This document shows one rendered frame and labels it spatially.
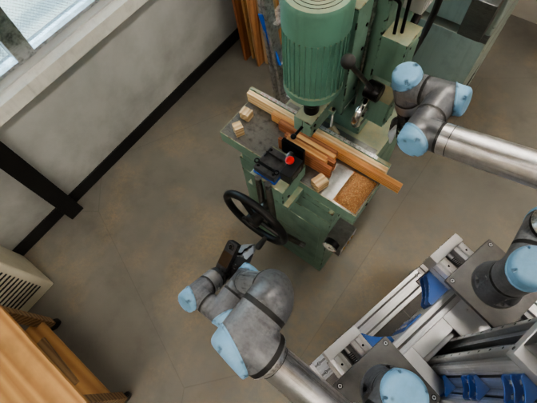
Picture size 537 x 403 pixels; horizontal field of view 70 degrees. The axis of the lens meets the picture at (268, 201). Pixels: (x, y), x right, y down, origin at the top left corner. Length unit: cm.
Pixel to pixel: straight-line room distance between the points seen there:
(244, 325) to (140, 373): 142
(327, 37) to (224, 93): 189
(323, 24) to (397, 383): 86
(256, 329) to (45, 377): 113
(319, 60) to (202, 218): 151
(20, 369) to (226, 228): 116
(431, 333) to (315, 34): 101
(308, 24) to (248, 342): 71
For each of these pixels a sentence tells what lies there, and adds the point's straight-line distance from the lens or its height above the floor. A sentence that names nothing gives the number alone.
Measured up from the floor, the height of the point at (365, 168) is 94.
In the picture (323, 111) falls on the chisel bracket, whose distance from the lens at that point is 130.
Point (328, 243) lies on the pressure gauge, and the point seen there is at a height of 69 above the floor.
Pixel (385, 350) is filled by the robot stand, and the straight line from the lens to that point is 131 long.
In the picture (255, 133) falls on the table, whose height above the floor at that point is 90.
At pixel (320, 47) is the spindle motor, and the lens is 99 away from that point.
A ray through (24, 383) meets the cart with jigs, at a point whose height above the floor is 53.
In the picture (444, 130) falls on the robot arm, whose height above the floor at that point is 136.
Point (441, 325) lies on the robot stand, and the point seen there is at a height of 73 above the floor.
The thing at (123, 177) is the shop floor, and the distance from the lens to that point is 262.
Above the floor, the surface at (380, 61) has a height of 121.
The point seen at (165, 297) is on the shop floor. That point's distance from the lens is 225.
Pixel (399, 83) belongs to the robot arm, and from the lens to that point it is 106.
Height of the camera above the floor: 209
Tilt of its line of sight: 65 degrees down
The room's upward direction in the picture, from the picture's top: 9 degrees counter-clockwise
